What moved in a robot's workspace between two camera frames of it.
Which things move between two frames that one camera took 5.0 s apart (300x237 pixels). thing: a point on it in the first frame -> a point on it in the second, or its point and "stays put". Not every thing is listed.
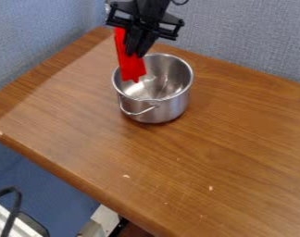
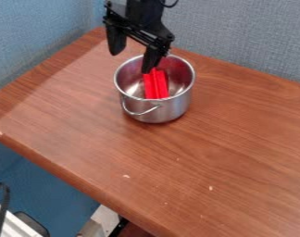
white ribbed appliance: x=25 y=226 stays put
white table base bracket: x=102 y=225 stays put
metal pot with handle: x=158 y=97 stays put
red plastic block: x=132 y=64 -> x=155 y=84
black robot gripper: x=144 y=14 -> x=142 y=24
